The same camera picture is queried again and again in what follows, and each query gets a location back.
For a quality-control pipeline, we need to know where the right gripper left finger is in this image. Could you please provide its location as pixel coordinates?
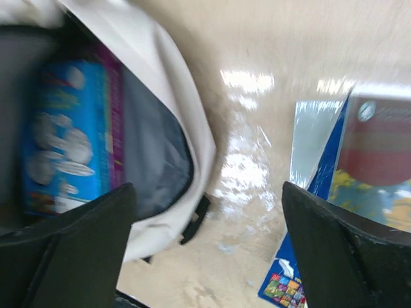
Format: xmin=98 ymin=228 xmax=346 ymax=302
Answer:
xmin=1 ymin=184 xmax=136 ymax=307

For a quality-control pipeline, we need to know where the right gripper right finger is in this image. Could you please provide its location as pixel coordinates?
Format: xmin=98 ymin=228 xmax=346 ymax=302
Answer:
xmin=302 ymin=200 xmax=410 ymax=307

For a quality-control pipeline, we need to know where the blue cartoon paperback book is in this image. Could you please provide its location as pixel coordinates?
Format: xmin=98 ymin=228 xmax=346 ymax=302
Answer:
xmin=22 ymin=60 xmax=110 ymax=216

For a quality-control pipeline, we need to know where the beige student backpack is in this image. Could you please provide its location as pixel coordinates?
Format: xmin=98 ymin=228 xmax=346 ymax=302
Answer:
xmin=1 ymin=1 xmax=216 ymax=262

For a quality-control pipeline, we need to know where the purple treehouse book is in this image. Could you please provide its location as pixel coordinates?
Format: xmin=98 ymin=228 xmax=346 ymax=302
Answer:
xmin=94 ymin=43 xmax=125 ymax=189

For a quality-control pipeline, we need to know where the dark blue cover book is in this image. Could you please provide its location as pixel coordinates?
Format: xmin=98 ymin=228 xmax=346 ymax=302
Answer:
xmin=258 ymin=100 xmax=347 ymax=307

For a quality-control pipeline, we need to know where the pale blue hardcover book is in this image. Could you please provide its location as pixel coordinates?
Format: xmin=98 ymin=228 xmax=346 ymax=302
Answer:
xmin=289 ymin=100 xmax=344 ymax=189

